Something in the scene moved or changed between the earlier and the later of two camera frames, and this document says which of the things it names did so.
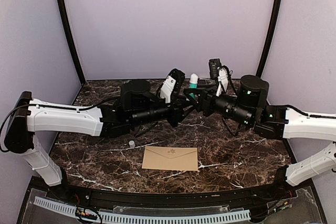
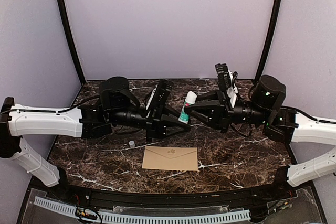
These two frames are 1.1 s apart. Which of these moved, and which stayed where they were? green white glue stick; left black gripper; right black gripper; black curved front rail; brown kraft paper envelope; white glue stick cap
Moved: green white glue stick; right black gripper; left black gripper
Stayed: black curved front rail; white glue stick cap; brown kraft paper envelope
